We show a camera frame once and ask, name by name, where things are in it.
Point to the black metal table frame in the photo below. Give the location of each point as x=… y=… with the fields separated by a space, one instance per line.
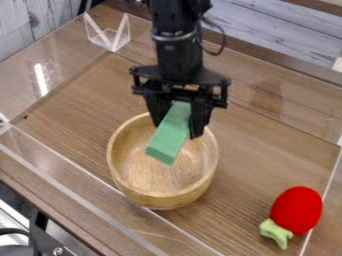
x=22 y=239

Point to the brown wooden bowl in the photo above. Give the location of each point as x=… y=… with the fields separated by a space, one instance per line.
x=152 y=184

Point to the clear acrylic fence panel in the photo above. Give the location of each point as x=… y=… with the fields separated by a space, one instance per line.
x=58 y=169

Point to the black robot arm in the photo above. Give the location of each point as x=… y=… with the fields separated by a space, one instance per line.
x=177 y=19

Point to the clear acrylic corner bracket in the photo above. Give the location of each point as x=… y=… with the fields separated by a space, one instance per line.
x=108 y=38

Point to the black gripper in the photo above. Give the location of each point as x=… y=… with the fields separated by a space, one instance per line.
x=180 y=78

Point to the green rectangular block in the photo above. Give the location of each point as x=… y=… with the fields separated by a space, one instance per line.
x=171 y=134

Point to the red plush radish toy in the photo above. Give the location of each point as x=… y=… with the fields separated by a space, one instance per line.
x=293 y=215

